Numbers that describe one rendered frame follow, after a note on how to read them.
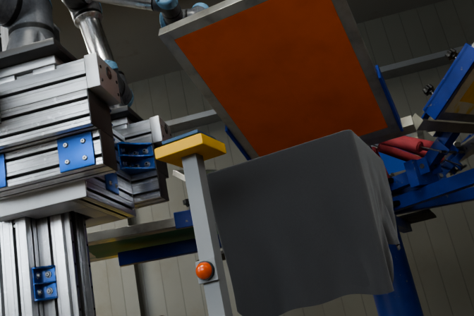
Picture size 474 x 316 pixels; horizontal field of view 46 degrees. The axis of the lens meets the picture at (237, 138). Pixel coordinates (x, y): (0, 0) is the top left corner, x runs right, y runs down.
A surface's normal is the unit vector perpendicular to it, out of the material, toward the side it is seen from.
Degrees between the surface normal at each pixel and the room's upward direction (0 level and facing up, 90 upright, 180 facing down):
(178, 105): 90
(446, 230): 90
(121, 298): 90
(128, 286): 90
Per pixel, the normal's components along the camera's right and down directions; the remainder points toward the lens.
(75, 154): -0.18, -0.27
